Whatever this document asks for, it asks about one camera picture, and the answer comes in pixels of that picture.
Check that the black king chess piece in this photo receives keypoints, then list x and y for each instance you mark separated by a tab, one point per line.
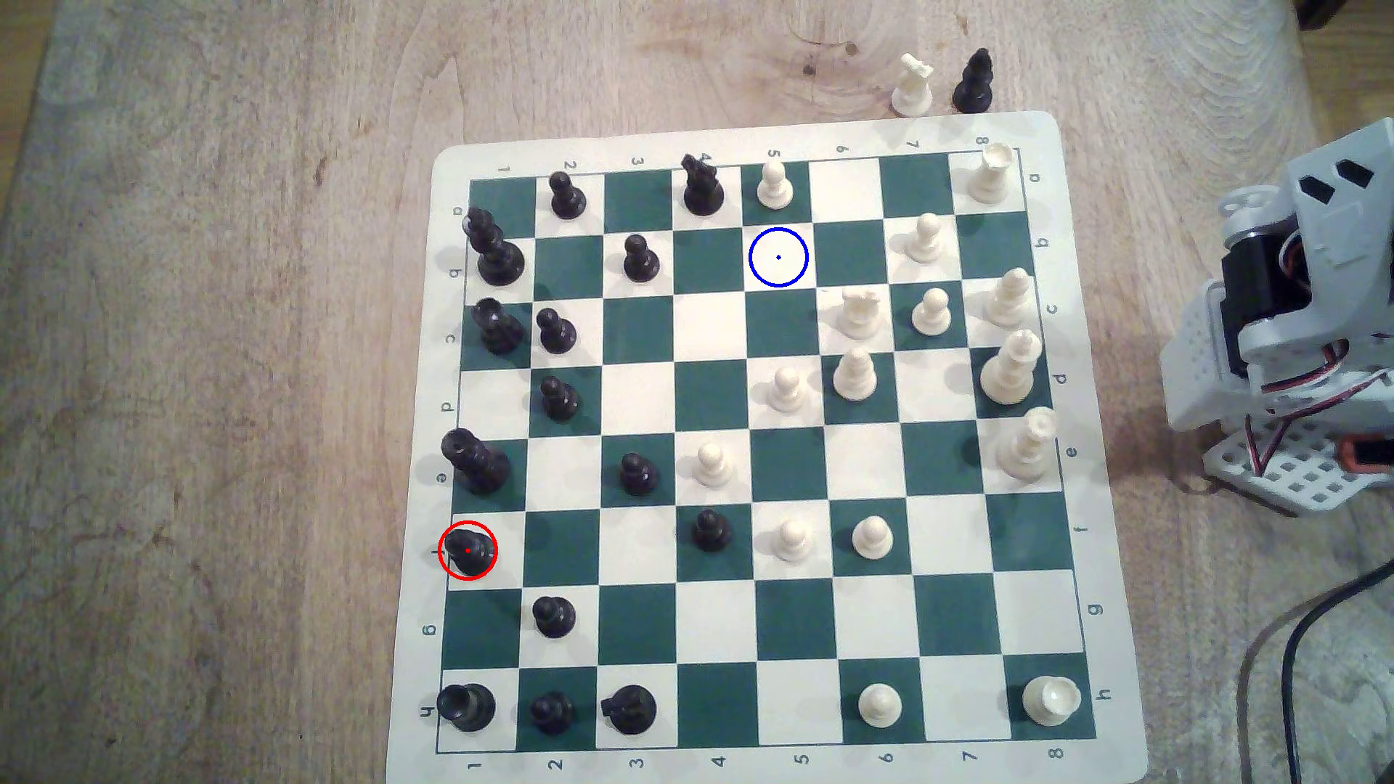
497	253

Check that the green and white chess mat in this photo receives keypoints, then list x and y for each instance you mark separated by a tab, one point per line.
708	610

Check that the black knight chess piece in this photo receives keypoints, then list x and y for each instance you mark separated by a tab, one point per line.
703	187
629	709

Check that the white pawn chess piece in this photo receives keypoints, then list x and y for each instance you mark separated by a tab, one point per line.
794	540
931	314
713	465
926	240
871	537
785	391
774	187
879	707

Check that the black pawn off board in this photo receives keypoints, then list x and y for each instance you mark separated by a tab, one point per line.
973	85

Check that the white king chess piece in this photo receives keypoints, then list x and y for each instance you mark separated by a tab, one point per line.
1027	446

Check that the white rook chess piece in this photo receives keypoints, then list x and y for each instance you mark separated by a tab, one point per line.
1052	701
989	176

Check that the black pawn chess piece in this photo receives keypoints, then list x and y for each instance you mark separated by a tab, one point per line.
560	400
566	198
642	260
554	616
552	712
711	530
638	475
557	331

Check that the orange black clamp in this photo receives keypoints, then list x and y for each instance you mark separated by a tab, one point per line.
1370	452

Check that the black rook chess piece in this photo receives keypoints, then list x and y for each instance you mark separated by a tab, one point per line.
468	706
499	329

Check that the white knight chess piece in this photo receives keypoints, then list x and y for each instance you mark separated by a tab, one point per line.
859	316
913	89

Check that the white bishop chess piece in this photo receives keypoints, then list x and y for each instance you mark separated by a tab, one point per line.
855	376
1010	302

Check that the white queen chess piece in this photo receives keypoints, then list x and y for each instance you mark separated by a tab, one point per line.
1010	370

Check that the grey 3D-printed robot arm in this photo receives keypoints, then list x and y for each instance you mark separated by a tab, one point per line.
1307	272

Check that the black bishop chess piece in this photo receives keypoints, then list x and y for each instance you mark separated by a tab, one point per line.
470	550

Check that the black queen chess piece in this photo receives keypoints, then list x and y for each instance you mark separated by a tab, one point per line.
479	463

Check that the white perforated base plate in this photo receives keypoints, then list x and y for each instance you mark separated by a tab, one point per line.
1296	479

